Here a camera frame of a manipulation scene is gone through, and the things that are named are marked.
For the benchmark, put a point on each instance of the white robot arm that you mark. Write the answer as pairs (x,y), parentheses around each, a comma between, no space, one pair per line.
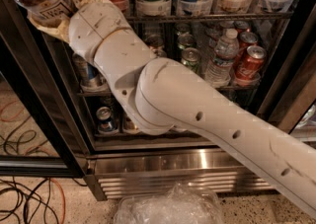
(158,93)

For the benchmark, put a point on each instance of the clear water bottle middle shelf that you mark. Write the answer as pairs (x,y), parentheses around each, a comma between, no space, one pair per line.
(217,72)

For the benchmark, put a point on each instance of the clear plastic bag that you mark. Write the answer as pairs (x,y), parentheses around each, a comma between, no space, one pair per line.
(179,205)

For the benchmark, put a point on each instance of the red Coca-Cola can front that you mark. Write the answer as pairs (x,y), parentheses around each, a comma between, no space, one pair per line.
(249,65)

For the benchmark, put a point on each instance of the red coca-cola can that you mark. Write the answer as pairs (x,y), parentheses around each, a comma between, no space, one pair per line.
(249,65)
(245,39)

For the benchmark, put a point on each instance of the glass fridge door left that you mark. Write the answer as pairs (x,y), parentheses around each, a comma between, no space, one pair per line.
(31,146)

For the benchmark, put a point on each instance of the red Coca-Cola can behind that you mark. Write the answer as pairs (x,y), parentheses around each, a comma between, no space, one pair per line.
(245,39)

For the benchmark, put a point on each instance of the blue Pepsi can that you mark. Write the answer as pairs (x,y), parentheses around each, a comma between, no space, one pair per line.
(106,121)

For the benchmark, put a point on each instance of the green soda can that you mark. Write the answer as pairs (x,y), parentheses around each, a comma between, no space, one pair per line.
(190,57)

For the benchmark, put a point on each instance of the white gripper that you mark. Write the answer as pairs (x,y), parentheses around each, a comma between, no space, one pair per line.
(91,27)

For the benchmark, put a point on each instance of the blue silver soda can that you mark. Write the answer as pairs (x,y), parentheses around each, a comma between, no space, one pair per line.
(90,79)

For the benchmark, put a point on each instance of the gold ginger ale can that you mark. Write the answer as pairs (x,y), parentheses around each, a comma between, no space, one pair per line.
(160,53)

